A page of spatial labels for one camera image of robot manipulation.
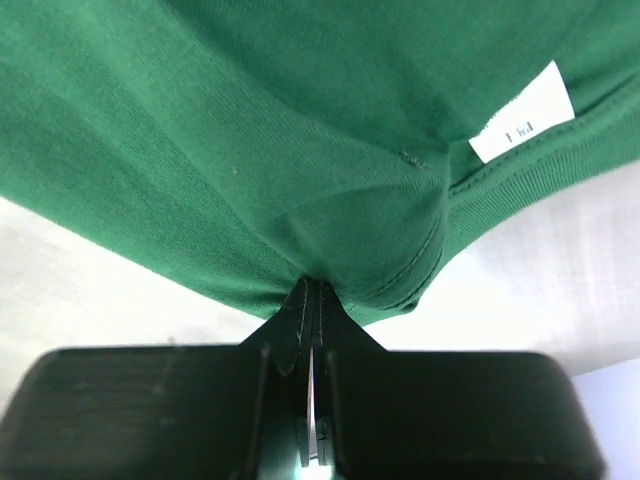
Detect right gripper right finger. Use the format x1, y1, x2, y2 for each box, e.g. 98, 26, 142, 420
313, 283, 607, 479

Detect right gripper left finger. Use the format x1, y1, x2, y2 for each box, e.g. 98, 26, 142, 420
1, 279, 313, 479

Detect green t shirt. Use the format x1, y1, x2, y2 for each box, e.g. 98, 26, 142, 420
1, 1, 639, 325

